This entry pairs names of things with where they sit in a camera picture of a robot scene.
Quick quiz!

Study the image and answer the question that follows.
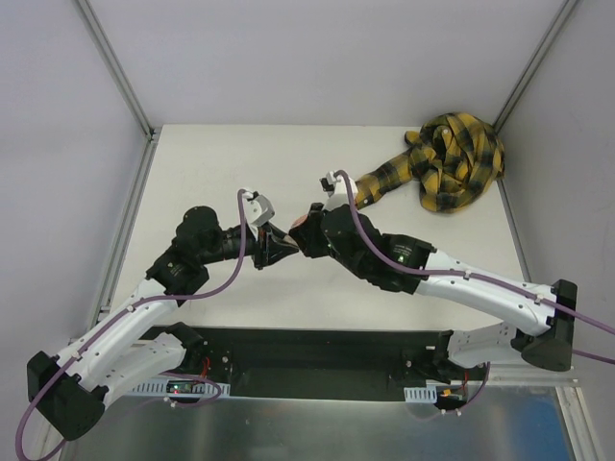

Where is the right aluminium frame post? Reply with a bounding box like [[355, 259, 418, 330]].
[[493, 0, 582, 133]]

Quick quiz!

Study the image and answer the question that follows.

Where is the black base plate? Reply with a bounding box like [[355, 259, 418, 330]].
[[143, 327, 481, 400]]

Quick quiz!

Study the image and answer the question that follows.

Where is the mannequin hand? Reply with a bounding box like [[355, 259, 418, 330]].
[[291, 214, 308, 228]]

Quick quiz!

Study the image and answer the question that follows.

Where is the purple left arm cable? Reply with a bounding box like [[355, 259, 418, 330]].
[[13, 188, 254, 460]]

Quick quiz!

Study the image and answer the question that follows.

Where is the left aluminium frame post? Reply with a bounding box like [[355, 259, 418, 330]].
[[71, 0, 162, 140]]

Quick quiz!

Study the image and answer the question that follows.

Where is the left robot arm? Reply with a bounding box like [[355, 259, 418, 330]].
[[26, 198, 299, 441]]

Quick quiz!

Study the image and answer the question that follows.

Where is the white cable duct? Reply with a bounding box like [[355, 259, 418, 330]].
[[126, 376, 231, 399], [404, 383, 467, 404]]

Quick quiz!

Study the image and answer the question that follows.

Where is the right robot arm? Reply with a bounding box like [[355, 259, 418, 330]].
[[289, 204, 578, 379]]

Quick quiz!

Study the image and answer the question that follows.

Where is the yellow plaid shirt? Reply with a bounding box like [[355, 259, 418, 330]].
[[356, 112, 505, 213]]

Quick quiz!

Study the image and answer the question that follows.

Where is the aluminium frame post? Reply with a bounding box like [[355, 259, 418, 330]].
[[71, 0, 162, 140], [493, 0, 582, 133]]

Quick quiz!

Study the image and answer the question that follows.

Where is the right white cable duct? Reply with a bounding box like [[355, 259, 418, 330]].
[[404, 383, 467, 404]]

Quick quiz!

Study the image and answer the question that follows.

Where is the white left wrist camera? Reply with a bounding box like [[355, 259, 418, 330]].
[[242, 190, 275, 228]]

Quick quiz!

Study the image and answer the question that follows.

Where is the left white cable duct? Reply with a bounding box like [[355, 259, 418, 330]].
[[126, 376, 231, 399]]

